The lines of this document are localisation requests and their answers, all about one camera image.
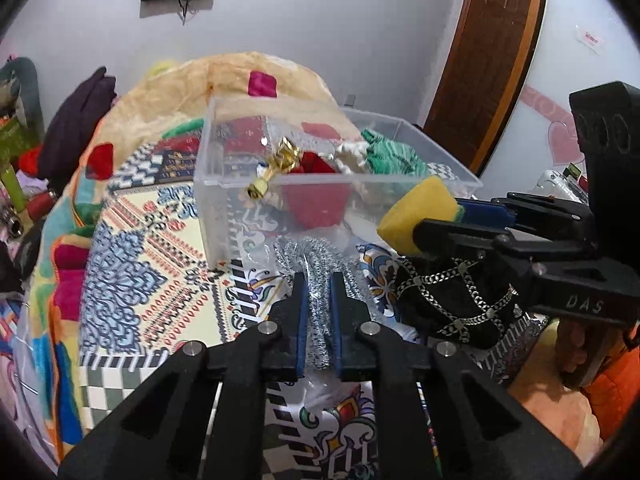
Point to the green box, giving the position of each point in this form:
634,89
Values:
15,137

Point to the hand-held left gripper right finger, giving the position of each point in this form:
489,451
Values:
337,325

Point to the silver tinsel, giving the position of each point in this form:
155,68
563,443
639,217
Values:
316,280

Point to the white cloth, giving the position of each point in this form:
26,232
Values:
352,157

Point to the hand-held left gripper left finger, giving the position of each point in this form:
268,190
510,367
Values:
300,320

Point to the white wall label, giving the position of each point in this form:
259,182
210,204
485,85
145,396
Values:
591,38

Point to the tan soft cushion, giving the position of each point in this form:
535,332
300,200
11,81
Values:
550,415

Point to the gold trophy ornament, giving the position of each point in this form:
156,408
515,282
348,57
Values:
275,165

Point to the red cloth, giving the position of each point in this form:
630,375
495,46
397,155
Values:
315,195

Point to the clear plastic box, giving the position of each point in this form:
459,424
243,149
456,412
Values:
260,210

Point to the person's right hand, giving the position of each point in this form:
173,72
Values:
570,350

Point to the beige plush blanket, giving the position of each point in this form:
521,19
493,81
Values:
220,85

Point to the patterned printed blanket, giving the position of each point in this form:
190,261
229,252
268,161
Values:
165,270

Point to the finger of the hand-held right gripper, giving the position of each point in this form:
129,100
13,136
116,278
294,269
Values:
450,237
487,212

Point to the green striped cloth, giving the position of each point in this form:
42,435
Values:
397,155

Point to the green bottle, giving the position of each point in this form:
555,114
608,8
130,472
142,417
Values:
15,187

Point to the dark purple cloth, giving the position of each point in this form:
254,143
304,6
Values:
80,120

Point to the pink heart wall sticker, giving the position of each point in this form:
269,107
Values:
565,142

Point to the brown wooden door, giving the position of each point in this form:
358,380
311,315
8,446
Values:
492,55

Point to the yellow sponge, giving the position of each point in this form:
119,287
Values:
415,210

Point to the colourful patchwork blanket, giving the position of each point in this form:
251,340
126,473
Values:
60,270

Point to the white appliance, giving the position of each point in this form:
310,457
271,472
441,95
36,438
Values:
560,185

